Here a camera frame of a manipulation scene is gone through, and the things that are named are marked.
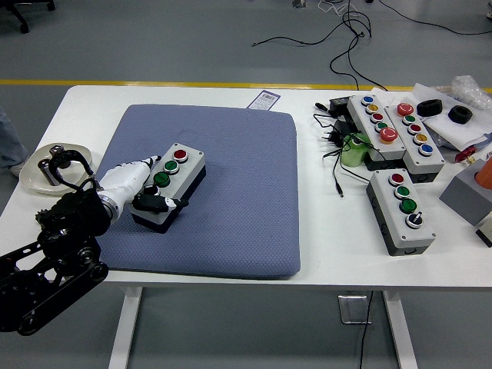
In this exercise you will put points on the five-button box, mushroom end button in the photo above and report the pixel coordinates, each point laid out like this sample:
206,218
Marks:
430,161

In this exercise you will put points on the white table leg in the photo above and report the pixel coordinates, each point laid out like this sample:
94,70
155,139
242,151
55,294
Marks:
401,330
125,330

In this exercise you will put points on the blue-grey textured mat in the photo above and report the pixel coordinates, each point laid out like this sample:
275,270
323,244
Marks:
238,192

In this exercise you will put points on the metal floor socket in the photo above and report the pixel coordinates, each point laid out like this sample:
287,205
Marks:
346,309

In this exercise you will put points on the black wall plug adapter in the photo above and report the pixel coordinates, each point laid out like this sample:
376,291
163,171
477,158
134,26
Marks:
343,127

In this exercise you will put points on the small red part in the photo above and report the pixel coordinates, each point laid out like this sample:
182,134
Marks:
465,155

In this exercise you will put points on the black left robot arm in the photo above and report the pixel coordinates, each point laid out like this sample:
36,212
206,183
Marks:
73,215

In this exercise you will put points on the brown cylindrical capacitor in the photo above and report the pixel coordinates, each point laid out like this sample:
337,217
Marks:
45,171
58,148

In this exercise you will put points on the clear bubble wrap bag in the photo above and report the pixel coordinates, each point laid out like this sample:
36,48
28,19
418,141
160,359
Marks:
467,90

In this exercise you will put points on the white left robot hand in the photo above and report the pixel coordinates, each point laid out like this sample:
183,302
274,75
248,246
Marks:
123,180

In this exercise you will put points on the grey block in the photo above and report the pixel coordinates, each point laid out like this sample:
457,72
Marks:
461,200

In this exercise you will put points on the purple barcode label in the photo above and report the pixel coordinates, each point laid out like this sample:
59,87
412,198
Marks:
264,99

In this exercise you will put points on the black power brick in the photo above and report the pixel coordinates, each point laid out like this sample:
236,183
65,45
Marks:
340,104

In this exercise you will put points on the person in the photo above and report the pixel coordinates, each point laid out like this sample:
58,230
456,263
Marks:
9,146

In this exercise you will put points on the white paper sheet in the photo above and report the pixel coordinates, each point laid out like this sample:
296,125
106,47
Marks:
453,132

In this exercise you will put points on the five-button box, blue end button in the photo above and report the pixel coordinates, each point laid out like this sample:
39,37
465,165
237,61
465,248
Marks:
369,123

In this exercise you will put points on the green plastic holder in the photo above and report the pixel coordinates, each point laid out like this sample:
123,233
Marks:
351,155

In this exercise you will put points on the orange cylinder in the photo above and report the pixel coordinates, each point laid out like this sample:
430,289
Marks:
485,175

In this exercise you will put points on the black office chair base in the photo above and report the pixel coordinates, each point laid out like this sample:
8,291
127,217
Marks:
15,9

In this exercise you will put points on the cream shallow dish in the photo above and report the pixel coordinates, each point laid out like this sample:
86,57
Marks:
32,173

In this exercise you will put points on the grey four-button control box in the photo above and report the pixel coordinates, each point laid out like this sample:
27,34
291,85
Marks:
189,169
388,200

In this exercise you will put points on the small white box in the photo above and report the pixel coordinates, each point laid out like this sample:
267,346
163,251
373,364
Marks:
485,232

